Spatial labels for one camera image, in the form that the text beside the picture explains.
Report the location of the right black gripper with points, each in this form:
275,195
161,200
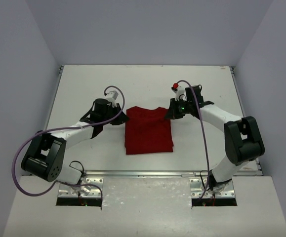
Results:
173,113

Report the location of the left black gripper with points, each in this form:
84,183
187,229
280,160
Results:
118,116

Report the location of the red t-shirt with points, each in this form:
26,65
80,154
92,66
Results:
147,131

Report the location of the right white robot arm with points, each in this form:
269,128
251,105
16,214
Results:
242,138

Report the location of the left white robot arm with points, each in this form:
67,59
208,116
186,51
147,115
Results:
45,155

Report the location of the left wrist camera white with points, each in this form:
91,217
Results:
112,96

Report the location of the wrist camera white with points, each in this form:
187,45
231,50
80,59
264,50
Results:
112,96
178,90

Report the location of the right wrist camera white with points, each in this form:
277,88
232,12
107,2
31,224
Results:
178,90

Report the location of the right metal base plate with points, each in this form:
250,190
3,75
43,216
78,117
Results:
223,191

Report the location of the metal base plate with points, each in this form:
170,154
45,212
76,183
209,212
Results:
90,188
223,191

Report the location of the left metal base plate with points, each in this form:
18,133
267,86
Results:
90,188

